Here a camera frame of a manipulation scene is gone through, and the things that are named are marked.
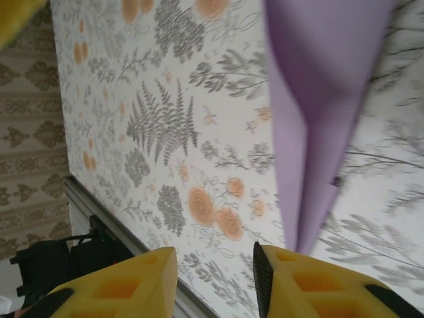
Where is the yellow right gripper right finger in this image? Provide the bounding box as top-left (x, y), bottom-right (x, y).
top-left (253, 241), bottom-right (421, 318)

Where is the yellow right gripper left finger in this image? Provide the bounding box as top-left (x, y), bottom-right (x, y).
top-left (19, 246), bottom-right (179, 318)

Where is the floral tablecloth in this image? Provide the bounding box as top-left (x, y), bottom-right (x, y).
top-left (49, 0), bottom-right (424, 318)

